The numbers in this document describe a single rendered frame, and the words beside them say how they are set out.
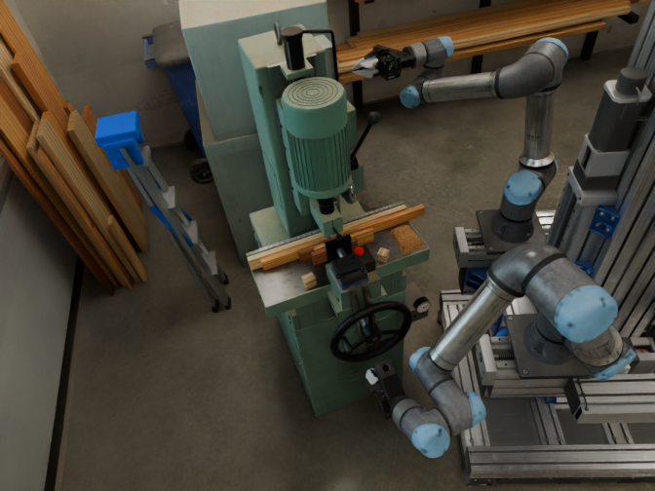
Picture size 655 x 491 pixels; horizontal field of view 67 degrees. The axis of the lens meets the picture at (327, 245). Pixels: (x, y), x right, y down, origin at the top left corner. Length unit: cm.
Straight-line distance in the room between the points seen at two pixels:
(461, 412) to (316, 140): 78
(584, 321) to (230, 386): 185
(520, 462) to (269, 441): 105
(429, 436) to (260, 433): 133
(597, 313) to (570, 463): 121
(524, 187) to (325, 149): 75
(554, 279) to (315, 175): 72
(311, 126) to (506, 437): 144
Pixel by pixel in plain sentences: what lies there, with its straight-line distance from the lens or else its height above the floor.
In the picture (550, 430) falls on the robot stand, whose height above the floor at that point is 23.
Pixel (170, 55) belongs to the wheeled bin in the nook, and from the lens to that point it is 316.
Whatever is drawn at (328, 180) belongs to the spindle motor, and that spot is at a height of 127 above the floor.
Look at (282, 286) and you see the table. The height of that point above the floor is 90.
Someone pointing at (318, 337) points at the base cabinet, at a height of 62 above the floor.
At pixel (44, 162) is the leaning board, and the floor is 94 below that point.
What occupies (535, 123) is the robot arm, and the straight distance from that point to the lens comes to 183.
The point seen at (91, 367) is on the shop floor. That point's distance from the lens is 292.
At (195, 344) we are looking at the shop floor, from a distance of 275.
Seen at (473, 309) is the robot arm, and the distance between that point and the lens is 121.
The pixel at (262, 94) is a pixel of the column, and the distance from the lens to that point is 156.
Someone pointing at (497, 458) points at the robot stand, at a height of 23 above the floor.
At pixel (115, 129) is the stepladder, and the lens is 216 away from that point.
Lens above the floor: 220
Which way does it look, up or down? 47 degrees down
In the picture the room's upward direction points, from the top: 7 degrees counter-clockwise
